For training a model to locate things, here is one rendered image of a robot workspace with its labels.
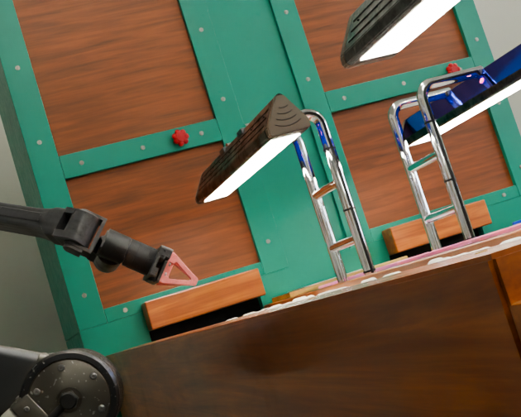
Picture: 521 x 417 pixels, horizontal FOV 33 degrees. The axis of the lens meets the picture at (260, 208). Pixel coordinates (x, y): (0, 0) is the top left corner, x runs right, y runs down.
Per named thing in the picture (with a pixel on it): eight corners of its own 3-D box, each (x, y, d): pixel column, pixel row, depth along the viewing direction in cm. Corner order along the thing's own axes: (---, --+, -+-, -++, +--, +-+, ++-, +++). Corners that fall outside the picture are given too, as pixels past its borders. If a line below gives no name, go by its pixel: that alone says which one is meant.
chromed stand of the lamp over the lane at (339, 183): (309, 342, 170) (239, 122, 174) (279, 346, 189) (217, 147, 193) (395, 313, 176) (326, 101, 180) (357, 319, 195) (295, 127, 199)
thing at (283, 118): (270, 136, 153) (257, 98, 154) (196, 205, 212) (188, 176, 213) (312, 127, 156) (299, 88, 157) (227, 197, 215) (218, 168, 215)
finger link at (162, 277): (198, 270, 186) (157, 251, 184) (205, 266, 179) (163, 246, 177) (186, 299, 184) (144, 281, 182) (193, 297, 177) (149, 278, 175)
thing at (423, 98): (485, 283, 183) (415, 79, 187) (439, 292, 201) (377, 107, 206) (560, 257, 188) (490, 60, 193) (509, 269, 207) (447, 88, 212)
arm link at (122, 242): (95, 247, 173) (107, 222, 175) (90, 257, 179) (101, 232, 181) (128, 262, 174) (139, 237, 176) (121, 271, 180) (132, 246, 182)
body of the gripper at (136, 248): (162, 255, 184) (129, 240, 183) (170, 248, 175) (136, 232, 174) (150, 283, 183) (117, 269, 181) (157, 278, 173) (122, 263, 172)
